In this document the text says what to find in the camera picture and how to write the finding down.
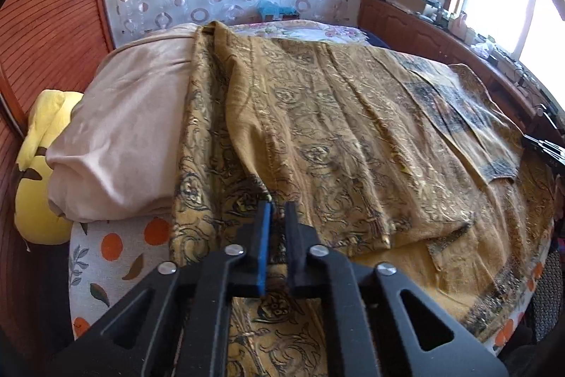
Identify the orange-print white blanket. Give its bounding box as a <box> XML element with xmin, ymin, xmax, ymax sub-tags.
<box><xmin>68</xmin><ymin>215</ymin><xmax>550</xmax><ymax>356</ymax></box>

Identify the floral bed quilt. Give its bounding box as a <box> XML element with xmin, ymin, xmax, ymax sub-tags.
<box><xmin>230</xmin><ymin>19</ymin><xmax>370</xmax><ymax>46</ymax></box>

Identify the wooden louvered wardrobe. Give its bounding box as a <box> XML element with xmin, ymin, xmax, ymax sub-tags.
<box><xmin>1</xmin><ymin>0</ymin><xmax>111</xmax><ymax>322</ymax></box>

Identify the gold patterned sunflower garment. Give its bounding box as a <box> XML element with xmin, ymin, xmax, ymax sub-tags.
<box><xmin>171</xmin><ymin>22</ymin><xmax>554</xmax><ymax>376</ymax></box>

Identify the blue toy on bed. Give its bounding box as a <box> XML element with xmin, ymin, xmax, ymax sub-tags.
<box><xmin>257</xmin><ymin>0</ymin><xmax>300</xmax><ymax>21</ymax></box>

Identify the yellow plush toy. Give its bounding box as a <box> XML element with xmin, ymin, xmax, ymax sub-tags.
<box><xmin>14</xmin><ymin>90</ymin><xmax>82</xmax><ymax>245</ymax></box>

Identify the wooden sideboard cabinet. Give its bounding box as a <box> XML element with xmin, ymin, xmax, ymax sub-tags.
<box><xmin>357</xmin><ymin>0</ymin><xmax>537</xmax><ymax>128</ymax></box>

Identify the cardboard box on cabinet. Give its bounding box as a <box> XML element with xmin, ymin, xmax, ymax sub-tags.
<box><xmin>394</xmin><ymin>0</ymin><xmax>427</xmax><ymax>13</ymax></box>

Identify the folded beige cloth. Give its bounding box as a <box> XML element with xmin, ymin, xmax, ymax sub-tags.
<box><xmin>46</xmin><ymin>23</ymin><xmax>197</xmax><ymax>222</ymax></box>

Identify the dark blue bed sheet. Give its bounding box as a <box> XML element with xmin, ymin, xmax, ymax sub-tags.
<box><xmin>362</xmin><ymin>30</ymin><xmax>390</xmax><ymax>49</ymax></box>

